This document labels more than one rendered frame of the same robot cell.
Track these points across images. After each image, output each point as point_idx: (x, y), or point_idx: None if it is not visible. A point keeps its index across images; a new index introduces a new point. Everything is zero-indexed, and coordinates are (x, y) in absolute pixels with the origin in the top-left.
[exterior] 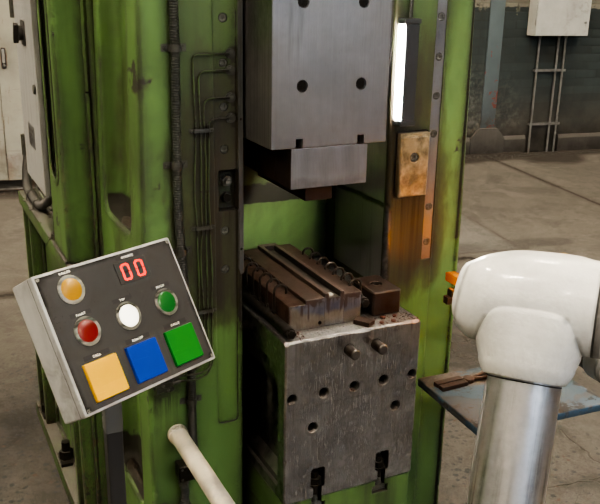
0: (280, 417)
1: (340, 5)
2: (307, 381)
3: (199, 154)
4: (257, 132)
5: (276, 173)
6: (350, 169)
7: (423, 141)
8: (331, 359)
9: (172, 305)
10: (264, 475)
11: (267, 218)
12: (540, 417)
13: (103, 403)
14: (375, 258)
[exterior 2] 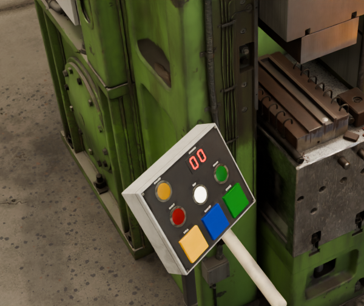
0: (291, 208)
1: None
2: (311, 186)
3: (225, 40)
4: (272, 22)
5: (286, 45)
6: (345, 37)
7: None
8: (328, 169)
9: (225, 175)
10: (275, 233)
11: (259, 31)
12: None
13: (195, 261)
14: (352, 68)
